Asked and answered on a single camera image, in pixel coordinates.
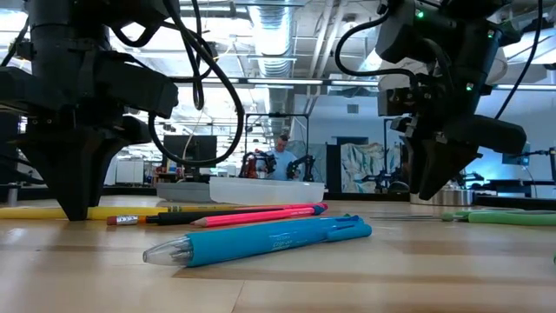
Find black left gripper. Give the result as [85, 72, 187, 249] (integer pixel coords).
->
[0, 43, 179, 222]

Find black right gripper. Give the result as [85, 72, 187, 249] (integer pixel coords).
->
[376, 64, 527, 201]

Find yellow highlighter pen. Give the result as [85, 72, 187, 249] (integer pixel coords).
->
[0, 205, 173, 222]

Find orange pencil pink eraser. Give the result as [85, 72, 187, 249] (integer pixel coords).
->
[107, 214, 151, 227]

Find green handled scissors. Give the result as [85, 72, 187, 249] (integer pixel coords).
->
[370, 208, 556, 227]

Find black pen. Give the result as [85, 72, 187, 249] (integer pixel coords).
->
[145, 208, 290, 226]

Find thin yellow pencil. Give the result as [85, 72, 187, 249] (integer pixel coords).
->
[167, 204, 244, 214]

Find pink pen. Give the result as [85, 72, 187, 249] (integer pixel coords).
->
[236, 202, 329, 212]

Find clear plastic supply box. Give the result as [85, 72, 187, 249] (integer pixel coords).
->
[208, 176, 326, 206]

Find pink pencil blue eraser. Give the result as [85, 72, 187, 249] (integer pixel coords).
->
[190, 206, 329, 229]

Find blue pen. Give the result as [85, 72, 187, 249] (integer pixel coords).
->
[142, 216, 374, 269]

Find white shade silver table lamp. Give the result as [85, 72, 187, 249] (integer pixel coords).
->
[377, 43, 509, 207]

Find white cabinet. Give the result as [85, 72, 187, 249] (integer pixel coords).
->
[116, 159, 145, 185]

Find pale patterned cloth panel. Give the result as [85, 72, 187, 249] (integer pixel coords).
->
[341, 142, 405, 194]

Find blue lit monitor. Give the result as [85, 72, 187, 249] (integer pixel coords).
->
[503, 151, 532, 167]

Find black computer monitor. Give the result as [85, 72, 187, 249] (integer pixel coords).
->
[162, 135, 218, 177]

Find person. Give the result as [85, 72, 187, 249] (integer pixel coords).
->
[268, 133, 301, 182]

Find right arm long black cable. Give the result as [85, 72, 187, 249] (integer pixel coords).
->
[494, 0, 544, 121]

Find right arm short black cable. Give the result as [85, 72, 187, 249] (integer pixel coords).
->
[334, 12, 418, 88]

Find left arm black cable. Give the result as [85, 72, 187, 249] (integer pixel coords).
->
[110, 0, 247, 169]

